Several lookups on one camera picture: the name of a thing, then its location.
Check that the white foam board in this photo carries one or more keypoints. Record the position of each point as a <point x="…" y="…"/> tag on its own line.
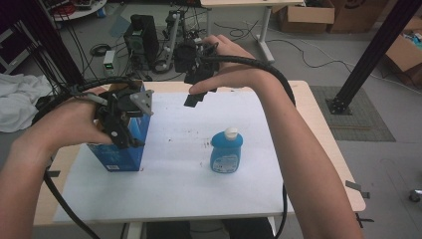
<point x="172" y="186"/>

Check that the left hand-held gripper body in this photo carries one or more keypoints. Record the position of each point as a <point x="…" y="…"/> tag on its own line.
<point x="116" y="103"/>

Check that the person's right hand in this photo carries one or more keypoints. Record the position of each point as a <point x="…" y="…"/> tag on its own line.
<point x="242" y="78"/>

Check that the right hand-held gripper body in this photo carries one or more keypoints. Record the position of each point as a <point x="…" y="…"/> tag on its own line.
<point x="192" y="61"/>

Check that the caster wheel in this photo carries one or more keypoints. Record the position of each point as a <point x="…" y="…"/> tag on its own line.
<point x="416" y="195"/>

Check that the black metal frame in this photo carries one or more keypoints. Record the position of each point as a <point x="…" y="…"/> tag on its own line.
<point x="53" y="43"/>

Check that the grey metal stand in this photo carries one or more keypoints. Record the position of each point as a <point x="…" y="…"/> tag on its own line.
<point x="170" y="40"/>

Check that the cardboard box with blue contents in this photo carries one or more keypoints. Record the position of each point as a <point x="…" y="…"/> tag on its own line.
<point x="404" y="53"/>

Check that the small white device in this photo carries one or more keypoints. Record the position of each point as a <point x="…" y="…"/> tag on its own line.
<point x="109" y="63"/>

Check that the person's dark trousers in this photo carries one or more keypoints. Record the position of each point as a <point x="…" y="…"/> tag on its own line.
<point x="205" y="229"/>

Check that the grey tape piece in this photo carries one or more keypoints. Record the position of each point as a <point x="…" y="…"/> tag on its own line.
<point x="356" y="187"/>
<point x="53" y="173"/>

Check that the large brown cardboard box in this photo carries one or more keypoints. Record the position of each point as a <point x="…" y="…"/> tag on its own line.
<point x="358" y="16"/>

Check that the black computer tower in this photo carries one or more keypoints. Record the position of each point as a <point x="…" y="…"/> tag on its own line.
<point x="142" y="40"/>

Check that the white cloth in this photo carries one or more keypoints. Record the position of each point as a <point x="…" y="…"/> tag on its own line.
<point x="20" y="99"/>

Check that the blue bottle with white cap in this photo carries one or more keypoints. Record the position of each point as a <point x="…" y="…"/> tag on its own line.
<point x="225" y="156"/>

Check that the small open cardboard box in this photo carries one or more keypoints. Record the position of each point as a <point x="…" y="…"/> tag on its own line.
<point x="308" y="16"/>

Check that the round white table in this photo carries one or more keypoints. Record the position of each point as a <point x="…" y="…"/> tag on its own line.
<point x="83" y="11"/>

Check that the person's left hand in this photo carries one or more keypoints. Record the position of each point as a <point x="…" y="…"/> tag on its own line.
<point x="69" y="122"/>

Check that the grey floor mat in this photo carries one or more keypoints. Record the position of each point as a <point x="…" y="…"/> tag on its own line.
<point x="365" y="122"/>

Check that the black metal post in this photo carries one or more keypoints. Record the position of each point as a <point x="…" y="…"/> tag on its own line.
<point x="371" y="53"/>

